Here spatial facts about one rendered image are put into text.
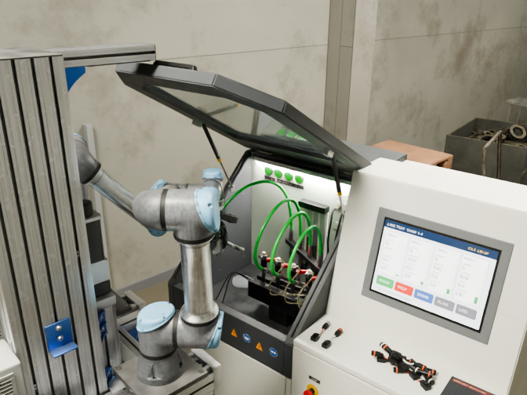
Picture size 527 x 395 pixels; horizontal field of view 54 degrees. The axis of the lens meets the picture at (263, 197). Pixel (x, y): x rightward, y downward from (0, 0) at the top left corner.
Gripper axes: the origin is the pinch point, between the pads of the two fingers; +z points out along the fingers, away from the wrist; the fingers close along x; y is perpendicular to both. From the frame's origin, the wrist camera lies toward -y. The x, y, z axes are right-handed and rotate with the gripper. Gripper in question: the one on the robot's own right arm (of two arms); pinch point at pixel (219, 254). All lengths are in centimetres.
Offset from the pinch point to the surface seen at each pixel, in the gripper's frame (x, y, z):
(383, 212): 51, -34, -21
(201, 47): -156, -148, -56
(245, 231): -31, -51, 19
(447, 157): -24, -321, 43
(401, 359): 73, -13, 20
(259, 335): 19.7, -1.6, 30.1
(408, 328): 70, -25, 17
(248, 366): 14, -2, 48
